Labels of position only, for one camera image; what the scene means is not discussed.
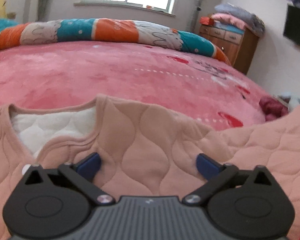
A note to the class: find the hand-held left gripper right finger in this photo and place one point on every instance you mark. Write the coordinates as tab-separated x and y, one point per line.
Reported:
207	166

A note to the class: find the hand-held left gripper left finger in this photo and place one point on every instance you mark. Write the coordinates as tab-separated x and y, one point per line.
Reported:
90	165

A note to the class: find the pink quilted pajama top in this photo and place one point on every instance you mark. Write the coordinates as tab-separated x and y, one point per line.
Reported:
145	140

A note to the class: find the dark red cloth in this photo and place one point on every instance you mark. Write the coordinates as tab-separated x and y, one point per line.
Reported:
273	107

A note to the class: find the pink heart-print bed blanket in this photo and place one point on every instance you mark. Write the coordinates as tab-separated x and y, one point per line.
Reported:
102	72

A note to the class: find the wooden dresser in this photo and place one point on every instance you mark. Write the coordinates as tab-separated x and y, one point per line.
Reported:
236	48

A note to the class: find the rolled teal orange white quilt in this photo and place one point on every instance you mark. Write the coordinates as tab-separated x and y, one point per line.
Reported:
110	31

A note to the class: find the blue folded blanket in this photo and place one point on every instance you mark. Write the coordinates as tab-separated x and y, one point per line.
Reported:
227	28

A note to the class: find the red box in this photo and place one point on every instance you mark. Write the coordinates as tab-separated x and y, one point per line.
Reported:
206	20

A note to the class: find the pink folded blanket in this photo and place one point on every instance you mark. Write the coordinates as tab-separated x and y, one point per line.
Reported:
230	20

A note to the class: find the grey-green curtain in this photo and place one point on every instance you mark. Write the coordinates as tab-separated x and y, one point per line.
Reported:
198	5
45	0

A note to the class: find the black flat screen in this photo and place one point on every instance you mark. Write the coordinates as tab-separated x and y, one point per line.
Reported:
297	26

